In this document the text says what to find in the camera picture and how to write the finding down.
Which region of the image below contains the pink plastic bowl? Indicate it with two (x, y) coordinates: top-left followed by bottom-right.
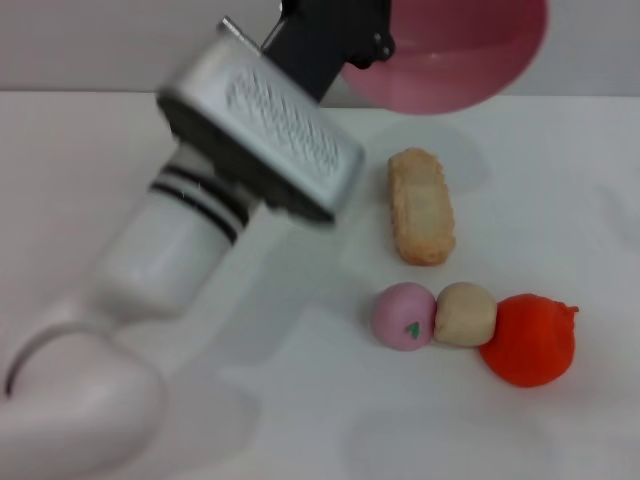
(339, 0), (550, 116)

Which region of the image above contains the pink peach bun toy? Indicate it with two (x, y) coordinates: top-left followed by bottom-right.
(370, 282), (438, 352)

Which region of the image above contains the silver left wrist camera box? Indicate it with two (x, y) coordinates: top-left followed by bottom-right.
(155, 37), (366, 226)

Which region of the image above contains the orange red persimmon toy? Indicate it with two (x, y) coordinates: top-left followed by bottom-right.
(478, 293), (581, 389)

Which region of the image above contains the long golden bread loaf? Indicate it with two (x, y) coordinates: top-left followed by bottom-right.
(387, 146), (457, 267)

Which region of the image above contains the round beige egg yolk pastry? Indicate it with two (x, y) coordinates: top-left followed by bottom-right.
(433, 281), (499, 349)

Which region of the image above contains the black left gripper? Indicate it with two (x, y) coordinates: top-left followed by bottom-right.
(262, 0), (396, 105)

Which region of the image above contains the grey left gripper cable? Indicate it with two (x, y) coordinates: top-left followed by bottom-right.
(219, 14), (286, 54)

